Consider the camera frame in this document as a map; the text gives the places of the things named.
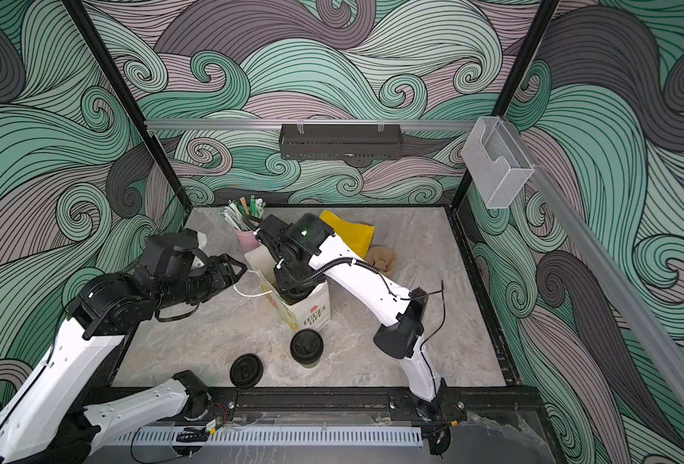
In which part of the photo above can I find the white paper gift bag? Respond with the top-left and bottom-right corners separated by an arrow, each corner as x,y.
244,246 -> 331,332

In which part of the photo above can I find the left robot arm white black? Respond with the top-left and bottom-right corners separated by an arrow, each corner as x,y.
0,229 -> 247,463

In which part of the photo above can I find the pink holder with straws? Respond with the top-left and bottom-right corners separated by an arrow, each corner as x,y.
220,195 -> 266,252

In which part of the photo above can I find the brown pulp cup carrier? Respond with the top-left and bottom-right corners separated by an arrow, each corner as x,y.
365,246 -> 397,275

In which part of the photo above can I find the white slotted cable duct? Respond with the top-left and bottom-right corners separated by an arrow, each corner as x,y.
110,425 -> 424,448

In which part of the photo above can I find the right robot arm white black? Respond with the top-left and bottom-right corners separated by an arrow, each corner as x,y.
254,214 -> 442,403

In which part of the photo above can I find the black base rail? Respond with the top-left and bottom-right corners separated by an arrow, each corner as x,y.
103,385 -> 546,421

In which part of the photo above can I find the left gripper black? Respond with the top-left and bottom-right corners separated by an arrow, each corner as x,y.
153,252 -> 247,313

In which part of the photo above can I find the clear acrylic wall holder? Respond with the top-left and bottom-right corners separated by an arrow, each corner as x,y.
461,116 -> 534,210

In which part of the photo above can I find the stack of black cup lids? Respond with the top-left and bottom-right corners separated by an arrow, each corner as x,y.
230,353 -> 264,390

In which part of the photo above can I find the yellow napkin stack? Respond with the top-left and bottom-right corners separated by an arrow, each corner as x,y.
320,210 -> 375,258

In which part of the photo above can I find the black wall tray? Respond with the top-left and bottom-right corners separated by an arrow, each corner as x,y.
279,123 -> 404,160

